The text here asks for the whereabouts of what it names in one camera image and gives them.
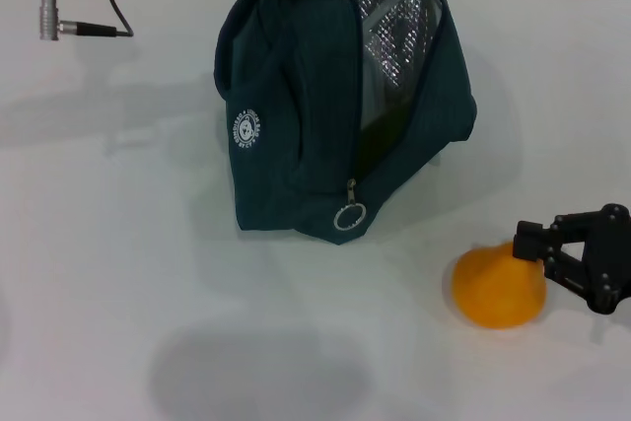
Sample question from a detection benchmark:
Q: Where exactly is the orange yellow pear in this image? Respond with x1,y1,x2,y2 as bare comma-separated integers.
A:
452,241,547,330

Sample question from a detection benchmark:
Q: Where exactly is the green cucumber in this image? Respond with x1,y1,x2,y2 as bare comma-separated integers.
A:
357,103,418,180

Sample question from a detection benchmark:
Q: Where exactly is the teal fabric lunch bag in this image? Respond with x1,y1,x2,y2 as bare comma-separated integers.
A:
214,0,478,246

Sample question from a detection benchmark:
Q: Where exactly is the left arm plug and cable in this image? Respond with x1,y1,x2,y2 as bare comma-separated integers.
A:
38,0,135,41

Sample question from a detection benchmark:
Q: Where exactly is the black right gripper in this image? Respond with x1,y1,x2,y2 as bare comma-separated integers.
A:
512,202,631,316

